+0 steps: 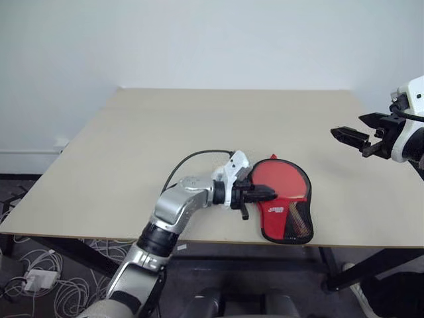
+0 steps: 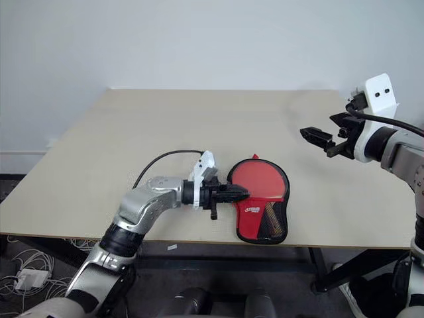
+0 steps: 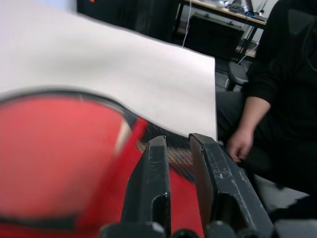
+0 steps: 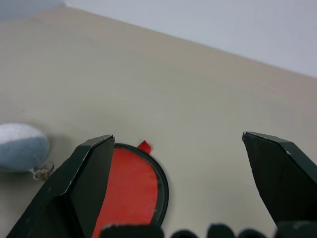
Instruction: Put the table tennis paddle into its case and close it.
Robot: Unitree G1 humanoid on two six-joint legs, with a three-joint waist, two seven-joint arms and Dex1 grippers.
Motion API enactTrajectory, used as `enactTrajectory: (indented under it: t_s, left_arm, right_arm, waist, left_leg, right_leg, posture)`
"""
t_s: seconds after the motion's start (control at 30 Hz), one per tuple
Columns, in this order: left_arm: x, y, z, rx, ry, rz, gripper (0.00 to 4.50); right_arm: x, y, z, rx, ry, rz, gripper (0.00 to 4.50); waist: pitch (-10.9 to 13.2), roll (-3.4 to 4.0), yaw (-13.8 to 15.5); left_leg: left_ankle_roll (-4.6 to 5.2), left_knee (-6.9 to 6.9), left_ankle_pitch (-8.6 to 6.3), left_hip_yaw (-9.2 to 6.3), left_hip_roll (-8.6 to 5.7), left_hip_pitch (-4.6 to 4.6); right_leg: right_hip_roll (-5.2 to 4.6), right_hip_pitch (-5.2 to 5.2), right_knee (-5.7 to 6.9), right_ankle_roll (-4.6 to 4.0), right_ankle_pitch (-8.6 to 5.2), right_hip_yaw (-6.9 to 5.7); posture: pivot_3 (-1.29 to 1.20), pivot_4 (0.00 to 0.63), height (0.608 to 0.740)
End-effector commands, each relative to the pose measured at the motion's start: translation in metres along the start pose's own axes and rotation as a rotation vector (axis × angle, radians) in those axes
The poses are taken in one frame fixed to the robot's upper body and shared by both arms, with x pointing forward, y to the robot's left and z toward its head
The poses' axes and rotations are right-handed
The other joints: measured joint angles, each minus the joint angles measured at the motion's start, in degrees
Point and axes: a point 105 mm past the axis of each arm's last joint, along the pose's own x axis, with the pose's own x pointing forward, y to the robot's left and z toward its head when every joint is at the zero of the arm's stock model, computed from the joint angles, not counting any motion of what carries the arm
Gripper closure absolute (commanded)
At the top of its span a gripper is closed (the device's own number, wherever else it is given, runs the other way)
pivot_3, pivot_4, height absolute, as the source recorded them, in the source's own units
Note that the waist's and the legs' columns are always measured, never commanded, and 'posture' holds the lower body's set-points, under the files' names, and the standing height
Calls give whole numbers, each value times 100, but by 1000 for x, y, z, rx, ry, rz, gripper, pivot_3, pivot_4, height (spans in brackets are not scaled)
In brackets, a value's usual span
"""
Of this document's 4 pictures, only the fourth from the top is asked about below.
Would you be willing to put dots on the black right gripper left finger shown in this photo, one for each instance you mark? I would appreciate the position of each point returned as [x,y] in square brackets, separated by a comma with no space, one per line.
[62,193]

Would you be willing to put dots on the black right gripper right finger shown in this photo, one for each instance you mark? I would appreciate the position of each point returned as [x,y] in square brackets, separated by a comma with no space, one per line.
[282,181]

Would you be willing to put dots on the red paddle case black trim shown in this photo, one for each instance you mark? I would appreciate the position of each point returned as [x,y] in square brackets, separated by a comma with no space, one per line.
[131,188]

